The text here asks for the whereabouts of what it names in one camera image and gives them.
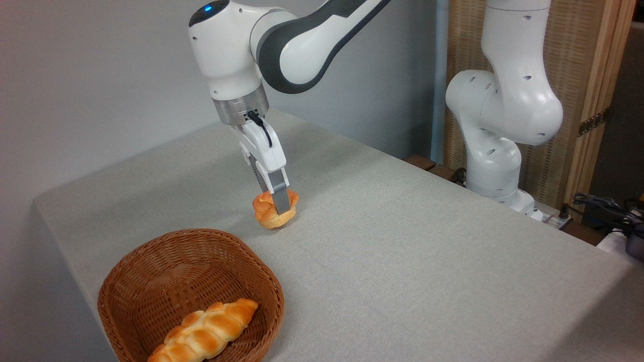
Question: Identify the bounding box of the braided bread loaf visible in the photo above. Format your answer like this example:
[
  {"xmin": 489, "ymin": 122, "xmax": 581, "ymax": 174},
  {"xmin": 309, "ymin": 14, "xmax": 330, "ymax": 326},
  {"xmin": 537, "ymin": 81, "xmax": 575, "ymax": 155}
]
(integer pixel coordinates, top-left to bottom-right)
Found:
[{"xmin": 146, "ymin": 298, "xmax": 260, "ymax": 362}]

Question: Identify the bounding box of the grey tablecloth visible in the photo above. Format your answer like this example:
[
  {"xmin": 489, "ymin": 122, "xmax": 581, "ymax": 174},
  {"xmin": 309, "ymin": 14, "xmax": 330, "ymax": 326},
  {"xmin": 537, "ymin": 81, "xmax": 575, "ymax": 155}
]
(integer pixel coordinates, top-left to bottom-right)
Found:
[{"xmin": 33, "ymin": 110, "xmax": 644, "ymax": 362}]

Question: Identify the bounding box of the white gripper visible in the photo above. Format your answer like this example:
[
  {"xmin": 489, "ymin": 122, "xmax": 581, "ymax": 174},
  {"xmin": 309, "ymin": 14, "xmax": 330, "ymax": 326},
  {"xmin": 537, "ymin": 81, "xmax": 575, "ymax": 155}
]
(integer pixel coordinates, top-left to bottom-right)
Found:
[{"xmin": 230, "ymin": 119, "xmax": 294, "ymax": 215}]

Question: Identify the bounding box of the metal screen hinge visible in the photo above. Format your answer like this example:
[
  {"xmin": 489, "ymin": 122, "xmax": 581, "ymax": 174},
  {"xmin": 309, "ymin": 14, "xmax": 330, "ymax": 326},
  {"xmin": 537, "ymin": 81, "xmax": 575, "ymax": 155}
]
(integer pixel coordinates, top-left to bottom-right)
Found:
[{"xmin": 577, "ymin": 109, "xmax": 610, "ymax": 138}]

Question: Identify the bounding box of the round orange bread bun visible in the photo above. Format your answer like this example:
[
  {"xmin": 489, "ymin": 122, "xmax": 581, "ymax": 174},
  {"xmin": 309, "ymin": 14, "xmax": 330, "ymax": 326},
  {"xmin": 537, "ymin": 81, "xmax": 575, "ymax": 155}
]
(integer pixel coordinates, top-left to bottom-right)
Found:
[{"xmin": 252, "ymin": 189, "xmax": 300, "ymax": 230}]

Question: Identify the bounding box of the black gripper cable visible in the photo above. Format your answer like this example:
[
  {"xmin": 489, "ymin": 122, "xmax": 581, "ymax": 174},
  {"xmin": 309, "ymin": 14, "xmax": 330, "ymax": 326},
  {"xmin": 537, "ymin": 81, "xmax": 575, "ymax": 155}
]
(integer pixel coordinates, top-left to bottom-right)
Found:
[{"xmin": 246, "ymin": 111, "xmax": 274, "ymax": 148}]

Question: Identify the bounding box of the bamboo folding screen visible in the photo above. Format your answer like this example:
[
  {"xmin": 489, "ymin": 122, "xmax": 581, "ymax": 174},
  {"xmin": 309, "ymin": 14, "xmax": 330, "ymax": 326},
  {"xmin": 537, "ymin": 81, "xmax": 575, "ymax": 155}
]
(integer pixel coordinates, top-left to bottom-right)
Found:
[{"xmin": 445, "ymin": 0, "xmax": 637, "ymax": 214}]

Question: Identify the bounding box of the black cable bundle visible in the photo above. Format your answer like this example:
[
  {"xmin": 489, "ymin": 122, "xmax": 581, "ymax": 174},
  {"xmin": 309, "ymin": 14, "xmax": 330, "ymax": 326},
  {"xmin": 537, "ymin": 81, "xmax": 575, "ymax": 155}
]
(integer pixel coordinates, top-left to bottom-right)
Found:
[{"xmin": 572, "ymin": 193, "xmax": 644, "ymax": 238}]

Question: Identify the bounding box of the brown wicker basket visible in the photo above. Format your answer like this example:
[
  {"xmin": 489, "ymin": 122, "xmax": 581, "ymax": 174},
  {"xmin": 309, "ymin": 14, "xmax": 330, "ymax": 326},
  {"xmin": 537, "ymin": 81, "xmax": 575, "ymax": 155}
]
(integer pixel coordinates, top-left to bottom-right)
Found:
[{"xmin": 97, "ymin": 228, "xmax": 285, "ymax": 362}]

